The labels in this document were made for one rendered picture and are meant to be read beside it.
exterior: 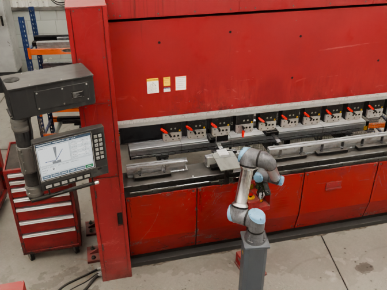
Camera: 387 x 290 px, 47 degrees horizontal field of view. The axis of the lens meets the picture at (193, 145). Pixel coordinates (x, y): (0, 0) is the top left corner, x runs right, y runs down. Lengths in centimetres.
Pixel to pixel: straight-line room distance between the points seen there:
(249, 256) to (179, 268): 103
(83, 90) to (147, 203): 129
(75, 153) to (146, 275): 154
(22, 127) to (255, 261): 179
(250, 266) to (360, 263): 139
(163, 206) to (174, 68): 117
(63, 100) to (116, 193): 99
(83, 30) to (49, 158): 82
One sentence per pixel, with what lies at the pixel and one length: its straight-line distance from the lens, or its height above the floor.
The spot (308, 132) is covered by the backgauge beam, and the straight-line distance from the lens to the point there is 432.
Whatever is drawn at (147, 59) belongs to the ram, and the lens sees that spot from 326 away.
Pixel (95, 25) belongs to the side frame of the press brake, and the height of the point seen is 218.
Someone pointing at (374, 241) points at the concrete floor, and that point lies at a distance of 469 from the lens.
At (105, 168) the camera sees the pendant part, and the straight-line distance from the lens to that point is 307.
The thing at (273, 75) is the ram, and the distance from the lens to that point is 359.
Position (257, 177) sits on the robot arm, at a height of 104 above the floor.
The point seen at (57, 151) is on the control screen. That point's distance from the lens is 291.
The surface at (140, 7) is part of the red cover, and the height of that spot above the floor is 223.
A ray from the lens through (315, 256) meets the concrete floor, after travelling 437.
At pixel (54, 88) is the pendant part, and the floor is 190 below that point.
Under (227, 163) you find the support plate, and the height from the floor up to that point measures 100.
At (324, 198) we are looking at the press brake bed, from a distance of 432.
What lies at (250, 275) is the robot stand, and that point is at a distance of 338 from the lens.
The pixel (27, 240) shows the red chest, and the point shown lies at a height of 27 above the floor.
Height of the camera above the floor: 292
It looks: 30 degrees down
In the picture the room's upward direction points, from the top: straight up
